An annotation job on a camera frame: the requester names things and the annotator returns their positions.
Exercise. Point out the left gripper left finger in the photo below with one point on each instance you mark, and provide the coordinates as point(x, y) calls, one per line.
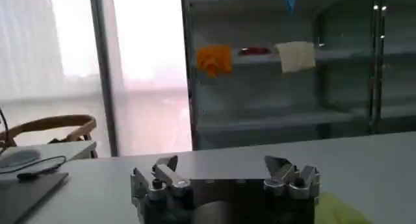
point(172, 180)

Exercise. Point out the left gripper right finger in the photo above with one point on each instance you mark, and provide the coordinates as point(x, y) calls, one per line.
point(286, 180)

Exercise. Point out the green shirt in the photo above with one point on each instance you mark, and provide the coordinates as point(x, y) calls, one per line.
point(338, 212)

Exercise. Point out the grey metal shelf rack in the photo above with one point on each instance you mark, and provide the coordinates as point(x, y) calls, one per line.
point(260, 115)

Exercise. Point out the wooden chair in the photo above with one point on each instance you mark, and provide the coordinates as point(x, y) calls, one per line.
point(48, 123)

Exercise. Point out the glass door shelf rack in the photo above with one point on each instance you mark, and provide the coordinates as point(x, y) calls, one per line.
point(396, 82)

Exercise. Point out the grey laptop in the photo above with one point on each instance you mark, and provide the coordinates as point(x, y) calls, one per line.
point(22, 199)

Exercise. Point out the grey computer mouse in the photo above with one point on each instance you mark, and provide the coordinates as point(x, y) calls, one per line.
point(18, 157)

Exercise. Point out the grey window frame post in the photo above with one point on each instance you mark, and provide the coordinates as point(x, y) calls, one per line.
point(102, 66)

